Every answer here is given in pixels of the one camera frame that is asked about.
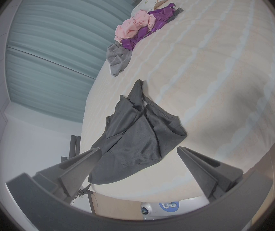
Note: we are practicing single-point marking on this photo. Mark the bed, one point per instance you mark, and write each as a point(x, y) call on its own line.
point(212, 80)

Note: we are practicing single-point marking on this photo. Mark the black T-shirt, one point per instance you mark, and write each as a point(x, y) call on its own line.
point(137, 138)

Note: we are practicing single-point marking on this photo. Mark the blue-green curtain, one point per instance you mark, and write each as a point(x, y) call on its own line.
point(55, 56)

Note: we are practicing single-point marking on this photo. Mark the pink garment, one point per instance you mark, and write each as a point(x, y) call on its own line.
point(132, 26)

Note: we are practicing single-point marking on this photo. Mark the black chest of drawers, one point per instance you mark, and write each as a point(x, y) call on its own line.
point(75, 148)

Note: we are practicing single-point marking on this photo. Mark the purple garment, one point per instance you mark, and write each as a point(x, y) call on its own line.
point(161, 15)

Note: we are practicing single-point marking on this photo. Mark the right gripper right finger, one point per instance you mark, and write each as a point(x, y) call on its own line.
point(208, 174)

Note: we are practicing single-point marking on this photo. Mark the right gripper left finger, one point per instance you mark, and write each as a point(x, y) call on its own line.
point(67, 177)

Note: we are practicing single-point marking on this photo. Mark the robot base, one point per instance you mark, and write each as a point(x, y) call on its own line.
point(156, 209)

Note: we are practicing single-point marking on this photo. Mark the dark grey garment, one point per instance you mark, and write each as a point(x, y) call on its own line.
point(175, 14)

